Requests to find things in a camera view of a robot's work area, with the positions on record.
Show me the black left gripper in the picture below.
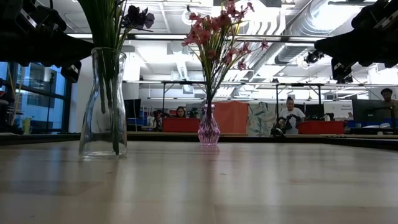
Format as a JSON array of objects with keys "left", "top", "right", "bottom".
[{"left": 17, "top": 29, "right": 95, "bottom": 83}]

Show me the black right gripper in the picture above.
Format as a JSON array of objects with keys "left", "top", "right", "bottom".
[{"left": 314, "top": 27, "right": 398, "bottom": 83}]

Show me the clear glass vase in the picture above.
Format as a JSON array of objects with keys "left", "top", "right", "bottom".
[{"left": 78, "top": 47, "right": 127, "bottom": 158}]

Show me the pink glass vase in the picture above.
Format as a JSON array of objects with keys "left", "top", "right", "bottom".
[{"left": 197, "top": 104, "right": 221, "bottom": 147}]

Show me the ceiling light strip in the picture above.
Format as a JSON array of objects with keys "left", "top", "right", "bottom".
[
  {"left": 289, "top": 36, "right": 324, "bottom": 43},
  {"left": 67, "top": 33, "right": 94, "bottom": 40},
  {"left": 134, "top": 34, "right": 187, "bottom": 40}
]

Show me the black spotlight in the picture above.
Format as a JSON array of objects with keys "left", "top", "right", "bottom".
[{"left": 303, "top": 49, "right": 324, "bottom": 65}]

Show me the white sign board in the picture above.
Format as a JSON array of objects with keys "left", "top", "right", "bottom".
[{"left": 323, "top": 100, "right": 354, "bottom": 121}]

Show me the large glass window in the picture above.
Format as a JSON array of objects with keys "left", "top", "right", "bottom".
[{"left": 0, "top": 60, "right": 73, "bottom": 133}]

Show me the black monitor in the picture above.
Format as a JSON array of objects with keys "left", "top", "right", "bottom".
[
  {"left": 351, "top": 98, "right": 384, "bottom": 123},
  {"left": 124, "top": 98, "right": 142, "bottom": 119}
]

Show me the red storage bin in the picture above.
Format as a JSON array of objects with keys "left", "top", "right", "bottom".
[
  {"left": 161, "top": 117, "right": 201, "bottom": 134},
  {"left": 297, "top": 120, "right": 345, "bottom": 136}
]

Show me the floral patterned cloth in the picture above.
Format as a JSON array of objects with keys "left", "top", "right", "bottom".
[{"left": 247, "top": 101, "right": 280, "bottom": 138}]

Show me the orange cloth partition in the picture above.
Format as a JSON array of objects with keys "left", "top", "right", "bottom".
[{"left": 206, "top": 100, "right": 249, "bottom": 134}]

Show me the black camera stand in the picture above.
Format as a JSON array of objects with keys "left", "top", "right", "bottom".
[{"left": 45, "top": 72, "right": 56, "bottom": 131}]

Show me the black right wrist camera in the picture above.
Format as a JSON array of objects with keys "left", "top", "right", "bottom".
[{"left": 351, "top": 0, "right": 398, "bottom": 31}]

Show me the silver ventilation duct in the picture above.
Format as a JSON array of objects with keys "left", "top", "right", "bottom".
[{"left": 273, "top": 0, "right": 352, "bottom": 65}]

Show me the black background gantry frame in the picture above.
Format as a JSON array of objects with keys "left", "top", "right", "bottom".
[{"left": 124, "top": 80, "right": 398, "bottom": 110}]

